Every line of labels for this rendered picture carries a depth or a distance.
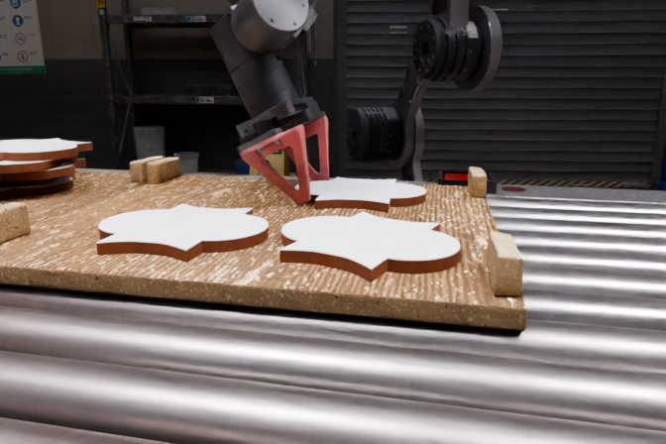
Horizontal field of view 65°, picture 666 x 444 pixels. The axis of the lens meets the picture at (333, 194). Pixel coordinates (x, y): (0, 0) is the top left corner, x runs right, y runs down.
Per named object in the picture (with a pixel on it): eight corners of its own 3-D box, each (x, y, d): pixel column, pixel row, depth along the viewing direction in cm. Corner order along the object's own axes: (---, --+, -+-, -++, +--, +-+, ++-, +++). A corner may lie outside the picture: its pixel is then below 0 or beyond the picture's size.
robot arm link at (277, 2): (309, 21, 62) (253, -31, 59) (362, -26, 52) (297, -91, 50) (258, 93, 58) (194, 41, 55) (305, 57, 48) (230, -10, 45)
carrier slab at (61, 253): (173, 185, 72) (173, 173, 71) (481, 198, 64) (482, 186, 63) (-59, 279, 38) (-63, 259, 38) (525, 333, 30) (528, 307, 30)
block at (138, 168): (154, 174, 71) (152, 155, 70) (166, 175, 70) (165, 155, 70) (129, 183, 65) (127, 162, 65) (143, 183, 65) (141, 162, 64)
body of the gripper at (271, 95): (319, 110, 61) (292, 52, 60) (297, 116, 51) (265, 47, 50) (272, 133, 63) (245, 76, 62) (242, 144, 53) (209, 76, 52)
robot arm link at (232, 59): (243, 17, 59) (198, 30, 56) (267, -12, 53) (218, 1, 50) (269, 72, 60) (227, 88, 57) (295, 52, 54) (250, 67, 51)
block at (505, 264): (484, 264, 37) (486, 228, 36) (510, 265, 37) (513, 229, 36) (492, 297, 31) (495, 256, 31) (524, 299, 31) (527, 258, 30)
